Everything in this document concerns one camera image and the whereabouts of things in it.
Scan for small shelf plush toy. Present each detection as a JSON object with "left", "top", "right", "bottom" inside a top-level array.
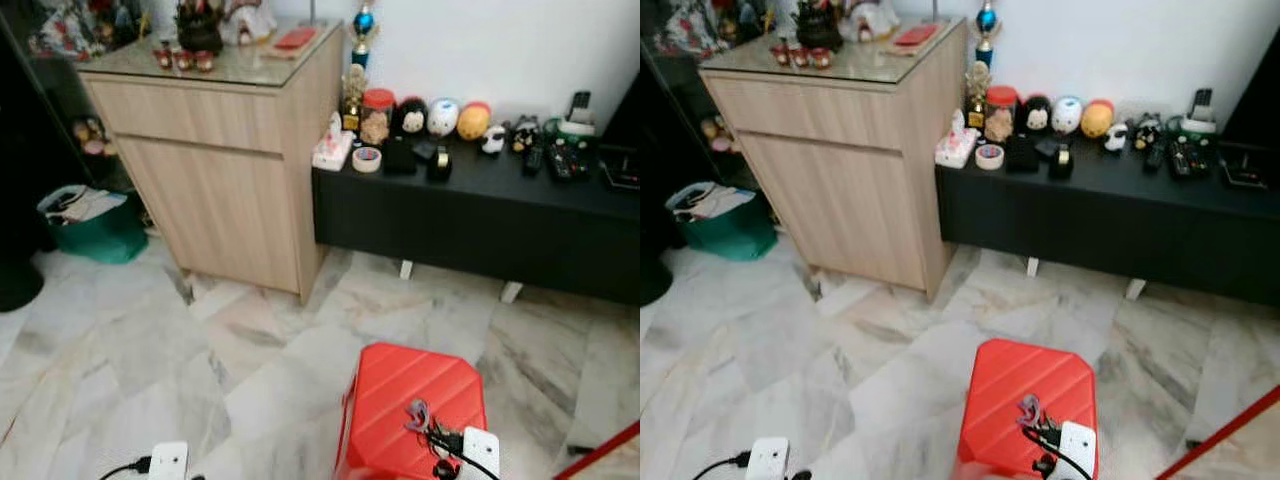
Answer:
[
  {"left": 700, "top": 115, "right": 736, "bottom": 153},
  {"left": 70, "top": 118, "right": 111, "bottom": 159}
]

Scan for red-lidded snack jar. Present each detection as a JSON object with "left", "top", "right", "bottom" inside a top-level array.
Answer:
[
  {"left": 360, "top": 88, "right": 396, "bottom": 147},
  {"left": 984, "top": 86, "right": 1018, "bottom": 143}
]

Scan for wide black remote control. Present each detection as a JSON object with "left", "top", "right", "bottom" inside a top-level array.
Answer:
[
  {"left": 545, "top": 135, "right": 593, "bottom": 183},
  {"left": 1168, "top": 133, "right": 1214, "bottom": 179}
]

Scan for white and blue plush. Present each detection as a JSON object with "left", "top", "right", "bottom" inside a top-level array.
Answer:
[
  {"left": 427, "top": 98, "right": 461, "bottom": 137},
  {"left": 1050, "top": 96, "right": 1084, "bottom": 135}
]

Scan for light wood cabinet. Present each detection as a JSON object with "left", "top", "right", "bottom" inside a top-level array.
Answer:
[
  {"left": 698, "top": 18, "right": 969, "bottom": 301},
  {"left": 78, "top": 20, "right": 346, "bottom": 304}
]

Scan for pink white tissue box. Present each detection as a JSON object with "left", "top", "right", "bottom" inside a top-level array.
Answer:
[
  {"left": 935, "top": 110, "right": 979, "bottom": 168},
  {"left": 312, "top": 112, "right": 355, "bottom": 171}
]

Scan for white papers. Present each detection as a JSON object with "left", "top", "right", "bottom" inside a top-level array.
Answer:
[
  {"left": 675, "top": 183, "right": 756, "bottom": 219},
  {"left": 45, "top": 187, "right": 126, "bottom": 223}
]

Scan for black mouse plush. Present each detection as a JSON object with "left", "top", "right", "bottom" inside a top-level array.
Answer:
[
  {"left": 1018, "top": 95, "right": 1053, "bottom": 136},
  {"left": 390, "top": 97, "right": 429, "bottom": 139}
]

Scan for black incense pot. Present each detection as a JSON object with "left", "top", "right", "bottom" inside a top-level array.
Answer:
[
  {"left": 175, "top": 0, "right": 226, "bottom": 54},
  {"left": 795, "top": 0, "right": 846, "bottom": 51}
]

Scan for blue trophy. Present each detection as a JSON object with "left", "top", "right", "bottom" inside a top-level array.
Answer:
[
  {"left": 975, "top": 0, "right": 1001, "bottom": 66},
  {"left": 350, "top": 2, "right": 379, "bottom": 69}
]

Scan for green bag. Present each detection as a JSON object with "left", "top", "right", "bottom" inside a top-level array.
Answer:
[
  {"left": 667, "top": 182, "right": 778, "bottom": 261},
  {"left": 38, "top": 185, "right": 149, "bottom": 264}
]

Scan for small gold trophy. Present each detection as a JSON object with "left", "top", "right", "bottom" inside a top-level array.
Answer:
[
  {"left": 340, "top": 65, "right": 368, "bottom": 133},
  {"left": 965, "top": 62, "right": 993, "bottom": 129}
]

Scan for yellow bear plush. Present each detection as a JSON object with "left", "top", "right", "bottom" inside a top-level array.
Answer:
[
  {"left": 1081, "top": 99, "right": 1115, "bottom": 138},
  {"left": 457, "top": 101, "right": 492, "bottom": 141}
]

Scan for cordless phone on base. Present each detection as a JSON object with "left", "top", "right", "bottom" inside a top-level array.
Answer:
[
  {"left": 1183, "top": 88, "right": 1219, "bottom": 134},
  {"left": 560, "top": 90, "right": 597, "bottom": 136}
]

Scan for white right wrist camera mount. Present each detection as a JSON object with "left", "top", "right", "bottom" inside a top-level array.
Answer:
[
  {"left": 460, "top": 428, "right": 501, "bottom": 480},
  {"left": 1058, "top": 421, "right": 1099, "bottom": 480}
]

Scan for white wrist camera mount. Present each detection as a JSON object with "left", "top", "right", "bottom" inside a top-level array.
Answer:
[
  {"left": 148, "top": 442, "right": 189, "bottom": 480},
  {"left": 1058, "top": 421, "right": 1099, "bottom": 480},
  {"left": 745, "top": 437, "right": 791, "bottom": 480},
  {"left": 460, "top": 428, "right": 501, "bottom": 480}
]

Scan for red-edged marble table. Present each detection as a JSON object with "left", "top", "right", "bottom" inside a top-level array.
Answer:
[
  {"left": 553, "top": 420, "right": 641, "bottom": 480},
  {"left": 1155, "top": 383, "right": 1280, "bottom": 480}
]

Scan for beige flat mat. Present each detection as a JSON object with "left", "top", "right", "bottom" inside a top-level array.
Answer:
[
  {"left": 262, "top": 27, "right": 321, "bottom": 59},
  {"left": 884, "top": 24, "right": 943, "bottom": 56}
]

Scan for black tray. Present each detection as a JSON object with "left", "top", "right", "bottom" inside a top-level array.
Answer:
[
  {"left": 600, "top": 150, "right": 641, "bottom": 191},
  {"left": 1220, "top": 145, "right": 1276, "bottom": 189}
]

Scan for colourful floral decoration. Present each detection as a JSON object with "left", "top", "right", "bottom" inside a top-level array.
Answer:
[
  {"left": 28, "top": 0, "right": 146, "bottom": 59},
  {"left": 655, "top": 0, "right": 771, "bottom": 56}
]

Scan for black wallet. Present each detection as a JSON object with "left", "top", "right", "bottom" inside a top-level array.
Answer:
[
  {"left": 1005, "top": 135, "right": 1041, "bottom": 173},
  {"left": 382, "top": 138, "right": 418, "bottom": 176}
]

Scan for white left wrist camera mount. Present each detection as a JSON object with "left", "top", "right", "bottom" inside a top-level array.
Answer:
[
  {"left": 148, "top": 442, "right": 189, "bottom": 480},
  {"left": 745, "top": 437, "right": 791, "bottom": 480}
]

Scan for black round base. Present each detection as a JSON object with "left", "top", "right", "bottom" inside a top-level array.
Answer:
[
  {"left": 640, "top": 258, "right": 673, "bottom": 306},
  {"left": 0, "top": 255, "right": 46, "bottom": 313}
]

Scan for black display shelf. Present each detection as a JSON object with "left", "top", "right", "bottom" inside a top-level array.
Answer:
[
  {"left": 640, "top": 0, "right": 721, "bottom": 246},
  {"left": 0, "top": 0, "right": 136, "bottom": 251}
]

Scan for white figurine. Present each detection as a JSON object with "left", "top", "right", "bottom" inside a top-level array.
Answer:
[
  {"left": 845, "top": 0, "right": 901, "bottom": 43},
  {"left": 220, "top": 0, "right": 279, "bottom": 46}
]

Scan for black low console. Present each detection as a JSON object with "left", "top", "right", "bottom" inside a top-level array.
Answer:
[
  {"left": 935, "top": 135, "right": 1280, "bottom": 306},
  {"left": 312, "top": 135, "right": 641, "bottom": 306}
]

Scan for red plastic stool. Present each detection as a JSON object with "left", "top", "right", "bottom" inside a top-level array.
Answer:
[
  {"left": 335, "top": 342, "right": 489, "bottom": 480},
  {"left": 955, "top": 338, "right": 1099, "bottom": 480}
]

